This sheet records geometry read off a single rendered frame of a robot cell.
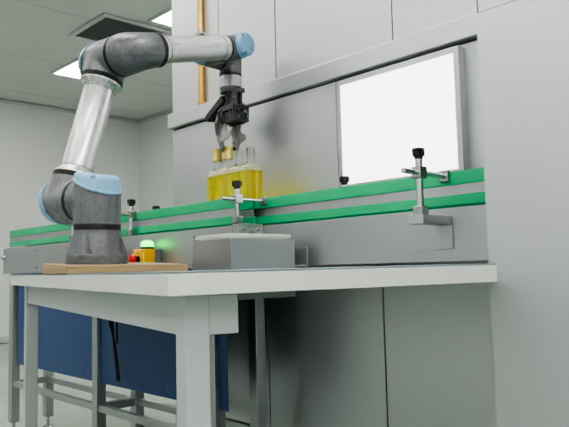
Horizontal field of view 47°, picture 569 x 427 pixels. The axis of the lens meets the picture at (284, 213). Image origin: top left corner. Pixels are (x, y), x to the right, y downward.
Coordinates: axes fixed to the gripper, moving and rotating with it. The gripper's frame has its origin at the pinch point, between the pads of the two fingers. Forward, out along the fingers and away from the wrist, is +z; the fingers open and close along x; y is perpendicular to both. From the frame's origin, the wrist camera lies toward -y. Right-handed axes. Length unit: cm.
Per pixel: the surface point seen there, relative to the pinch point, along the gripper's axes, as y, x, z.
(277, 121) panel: 12.2, 11.7, -9.0
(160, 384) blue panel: -22, -13, 78
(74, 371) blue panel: -86, -13, 80
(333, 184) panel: 36.6, 11.5, 15.1
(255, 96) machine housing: 0.3, 12.6, -20.4
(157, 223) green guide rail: -22.6, -13.3, 23.8
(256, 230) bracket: 23.6, -8.8, 28.9
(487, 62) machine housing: 108, -24, 2
